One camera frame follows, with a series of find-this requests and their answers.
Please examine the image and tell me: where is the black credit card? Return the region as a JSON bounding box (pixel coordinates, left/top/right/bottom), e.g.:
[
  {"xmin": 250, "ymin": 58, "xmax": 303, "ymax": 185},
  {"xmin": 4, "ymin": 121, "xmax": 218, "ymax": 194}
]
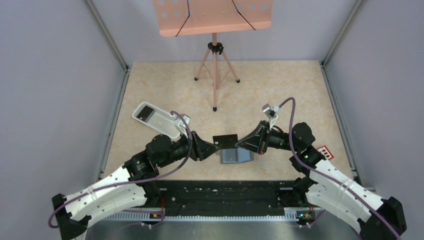
[{"xmin": 212, "ymin": 134, "xmax": 238, "ymax": 150}]

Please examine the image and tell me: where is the grey card holder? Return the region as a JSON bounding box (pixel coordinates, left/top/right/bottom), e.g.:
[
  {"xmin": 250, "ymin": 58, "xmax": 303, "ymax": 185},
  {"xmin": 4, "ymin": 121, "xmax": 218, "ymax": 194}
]
[{"xmin": 220, "ymin": 148, "xmax": 254, "ymax": 165}]

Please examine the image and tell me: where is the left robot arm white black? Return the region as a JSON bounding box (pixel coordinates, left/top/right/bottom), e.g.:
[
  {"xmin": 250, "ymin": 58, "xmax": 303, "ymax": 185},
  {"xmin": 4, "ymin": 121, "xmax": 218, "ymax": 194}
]
[{"xmin": 52, "ymin": 131, "xmax": 220, "ymax": 240}]

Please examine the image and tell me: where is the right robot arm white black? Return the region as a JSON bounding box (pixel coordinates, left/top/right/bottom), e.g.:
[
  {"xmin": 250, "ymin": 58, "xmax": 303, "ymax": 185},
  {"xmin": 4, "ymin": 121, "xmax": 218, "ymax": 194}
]
[{"xmin": 235, "ymin": 120, "xmax": 407, "ymax": 240}]

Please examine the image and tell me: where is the black card in basket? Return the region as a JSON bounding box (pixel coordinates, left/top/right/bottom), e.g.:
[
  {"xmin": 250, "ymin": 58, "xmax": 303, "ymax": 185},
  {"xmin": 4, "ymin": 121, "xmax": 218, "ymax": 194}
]
[{"xmin": 136, "ymin": 105, "xmax": 154, "ymax": 122}]

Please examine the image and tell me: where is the red plastic basket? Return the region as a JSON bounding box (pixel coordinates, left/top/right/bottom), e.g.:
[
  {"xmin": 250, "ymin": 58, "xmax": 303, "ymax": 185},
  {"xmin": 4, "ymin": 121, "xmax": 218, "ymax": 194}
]
[{"xmin": 316, "ymin": 145, "xmax": 334, "ymax": 160}]

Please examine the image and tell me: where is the white plastic basket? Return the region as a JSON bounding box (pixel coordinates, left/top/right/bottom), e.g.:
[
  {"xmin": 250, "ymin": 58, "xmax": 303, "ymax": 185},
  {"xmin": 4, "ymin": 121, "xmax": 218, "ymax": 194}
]
[{"xmin": 131, "ymin": 101, "xmax": 180, "ymax": 140}]

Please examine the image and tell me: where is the pink music stand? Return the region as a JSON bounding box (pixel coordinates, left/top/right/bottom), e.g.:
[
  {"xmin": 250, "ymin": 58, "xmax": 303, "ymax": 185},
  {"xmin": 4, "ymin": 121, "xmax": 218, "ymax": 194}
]
[{"xmin": 152, "ymin": 0, "xmax": 274, "ymax": 112}]

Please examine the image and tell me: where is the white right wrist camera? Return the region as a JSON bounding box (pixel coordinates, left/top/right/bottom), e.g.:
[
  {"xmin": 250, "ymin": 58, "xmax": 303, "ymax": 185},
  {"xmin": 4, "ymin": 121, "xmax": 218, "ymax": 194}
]
[{"xmin": 262, "ymin": 103, "xmax": 281, "ymax": 129}]

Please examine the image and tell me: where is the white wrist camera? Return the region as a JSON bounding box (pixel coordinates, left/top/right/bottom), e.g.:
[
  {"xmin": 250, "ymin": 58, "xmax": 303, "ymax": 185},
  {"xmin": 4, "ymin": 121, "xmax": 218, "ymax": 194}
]
[
  {"xmin": 170, "ymin": 110, "xmax": 191, "ymax": 138},
  {"xmin": 262, "ymin": 103, "xmax": 281, "ymax": 129}
]

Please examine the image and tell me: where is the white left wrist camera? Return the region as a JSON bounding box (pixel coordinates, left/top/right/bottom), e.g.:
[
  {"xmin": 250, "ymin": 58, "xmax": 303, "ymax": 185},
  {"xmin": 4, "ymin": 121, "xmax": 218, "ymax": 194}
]
[{"xmin": 170, "ymin": 110, "xmax": 191, "ymax": 138}]

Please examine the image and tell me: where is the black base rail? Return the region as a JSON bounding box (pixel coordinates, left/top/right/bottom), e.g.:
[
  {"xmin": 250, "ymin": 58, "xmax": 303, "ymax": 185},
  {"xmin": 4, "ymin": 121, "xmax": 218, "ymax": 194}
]
[{"xmin": 144, "ymin": 179, "xmax": 318, "ymax": 219}]

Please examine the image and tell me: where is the aluminium frame rail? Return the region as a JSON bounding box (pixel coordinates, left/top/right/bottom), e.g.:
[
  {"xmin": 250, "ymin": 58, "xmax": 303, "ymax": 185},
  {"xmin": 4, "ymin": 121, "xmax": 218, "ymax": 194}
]
[{"xmin": 106, "ymin": 207, "xmax": 320, "ymax": 223}]

